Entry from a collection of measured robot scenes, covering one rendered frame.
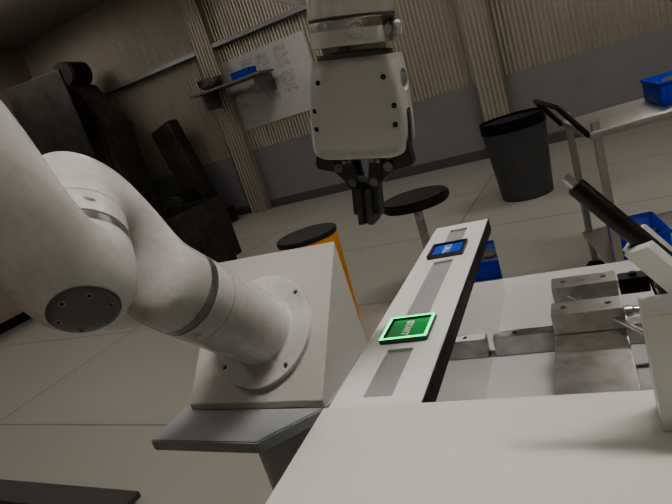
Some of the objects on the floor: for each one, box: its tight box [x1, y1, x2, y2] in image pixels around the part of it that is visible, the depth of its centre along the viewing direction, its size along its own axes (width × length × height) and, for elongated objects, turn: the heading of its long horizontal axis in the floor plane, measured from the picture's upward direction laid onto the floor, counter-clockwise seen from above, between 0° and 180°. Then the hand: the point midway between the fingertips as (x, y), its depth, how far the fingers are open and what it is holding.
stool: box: [383, 185, 450, 249], centre depth 285 cm, size 56×54×67 cm
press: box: [5, 62, 163, 213], centre depth 848 cm, size 149×133×291 cm
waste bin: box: [479, 107, 554, 202], centre depth 463 cm, size 55×52×67 cm
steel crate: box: [158, 195, 242, 263], centre depth 527 cm, size 85×102×70 cm
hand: (368, 203), depth 59 cm, fingers closed
